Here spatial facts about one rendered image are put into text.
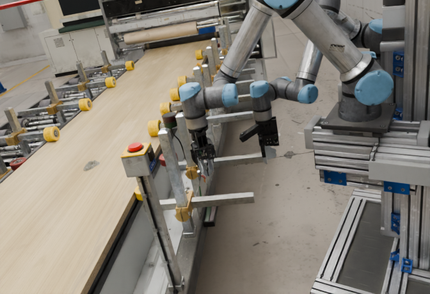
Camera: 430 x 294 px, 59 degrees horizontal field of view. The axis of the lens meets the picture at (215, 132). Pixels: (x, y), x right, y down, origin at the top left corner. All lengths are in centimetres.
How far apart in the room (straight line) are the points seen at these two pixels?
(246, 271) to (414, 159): 129
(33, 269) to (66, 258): 10
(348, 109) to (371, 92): 20
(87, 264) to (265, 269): 131
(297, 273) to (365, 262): 42
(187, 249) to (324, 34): 89
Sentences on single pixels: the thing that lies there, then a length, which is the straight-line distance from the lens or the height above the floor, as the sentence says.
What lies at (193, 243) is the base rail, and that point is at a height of 70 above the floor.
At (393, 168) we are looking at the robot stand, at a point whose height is 93.
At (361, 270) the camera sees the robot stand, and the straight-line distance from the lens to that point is 203.
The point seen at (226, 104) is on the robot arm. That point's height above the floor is 121.
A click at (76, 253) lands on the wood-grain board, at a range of 132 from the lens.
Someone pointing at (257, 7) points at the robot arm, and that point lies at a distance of 132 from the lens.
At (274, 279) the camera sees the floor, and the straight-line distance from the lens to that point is 228.
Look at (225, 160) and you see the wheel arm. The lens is 165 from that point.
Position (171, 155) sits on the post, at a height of 106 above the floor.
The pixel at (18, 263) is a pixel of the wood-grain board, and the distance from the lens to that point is 141.
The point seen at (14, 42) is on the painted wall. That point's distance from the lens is 1205.
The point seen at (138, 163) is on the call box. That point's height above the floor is 119.
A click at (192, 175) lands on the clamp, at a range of 163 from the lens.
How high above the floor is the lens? 165
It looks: 24 degrees down
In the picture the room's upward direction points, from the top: 11 degrees counter-clockwise
